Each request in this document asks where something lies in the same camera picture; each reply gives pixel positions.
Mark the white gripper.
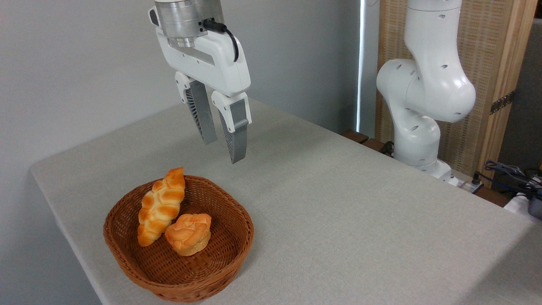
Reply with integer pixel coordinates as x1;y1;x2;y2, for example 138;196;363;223
155;26;253;165

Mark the long braided bread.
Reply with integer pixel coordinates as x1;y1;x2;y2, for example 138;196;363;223
137;167;186;247

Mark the round bread roll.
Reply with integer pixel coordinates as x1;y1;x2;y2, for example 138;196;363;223
164;213;212;257

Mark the brown wooden platform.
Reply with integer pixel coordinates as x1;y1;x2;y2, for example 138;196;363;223
341;129;514;208

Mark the brown wicker basket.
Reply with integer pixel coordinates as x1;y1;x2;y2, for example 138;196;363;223
103;175;255;303

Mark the black metal screen hinge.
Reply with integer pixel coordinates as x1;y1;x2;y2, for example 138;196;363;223
489;90;517;115

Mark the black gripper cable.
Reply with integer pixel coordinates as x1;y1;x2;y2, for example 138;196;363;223
202;19;240;63

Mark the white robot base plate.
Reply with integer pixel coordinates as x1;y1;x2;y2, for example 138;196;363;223
438;167;484;194

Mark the black cable bundle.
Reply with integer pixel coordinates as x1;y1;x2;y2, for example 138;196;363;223
484;160;542;200

